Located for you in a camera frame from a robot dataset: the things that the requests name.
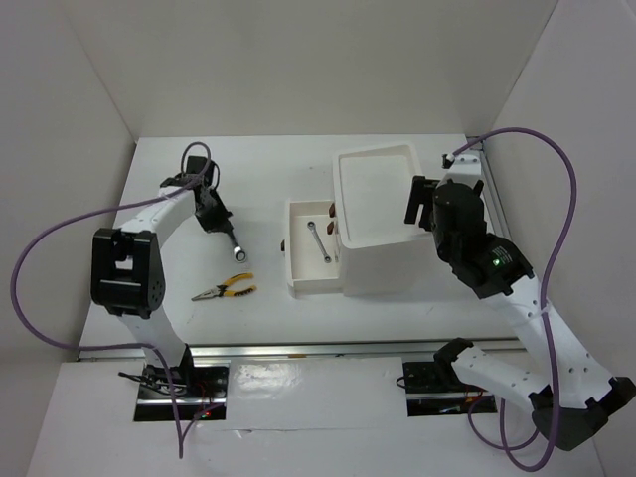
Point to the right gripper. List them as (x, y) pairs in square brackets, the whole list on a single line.
[(420, 193)]

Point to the yellow black pliers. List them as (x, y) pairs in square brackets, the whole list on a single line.
[(225, 289)]

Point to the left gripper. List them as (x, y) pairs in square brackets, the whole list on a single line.
[(220, 222)]

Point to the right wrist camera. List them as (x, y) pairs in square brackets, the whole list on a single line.
[(465, 168)]

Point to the large ratchet wrench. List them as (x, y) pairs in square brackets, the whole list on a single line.
[(239, 254)]

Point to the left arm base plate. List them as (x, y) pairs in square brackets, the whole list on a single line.
[(206, 396)]

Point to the front aluminium rail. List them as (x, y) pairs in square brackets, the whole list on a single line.
[(308, 349)]

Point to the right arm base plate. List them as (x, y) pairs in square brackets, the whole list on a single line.
[(429, 393)]

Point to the small ratchet wrench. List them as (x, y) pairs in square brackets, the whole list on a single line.
[(311, 226)]

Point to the white drawer cabinet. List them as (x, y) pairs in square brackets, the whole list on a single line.
[(378, 252)]

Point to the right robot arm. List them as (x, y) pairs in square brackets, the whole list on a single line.
[(572, 396)]

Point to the right aluminium rail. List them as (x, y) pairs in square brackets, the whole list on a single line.
[(494, 204)]

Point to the aluminium rail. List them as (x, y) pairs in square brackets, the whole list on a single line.
[(308, 349), (494, 204)]

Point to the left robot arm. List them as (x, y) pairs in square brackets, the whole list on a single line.
[(127, 275)]

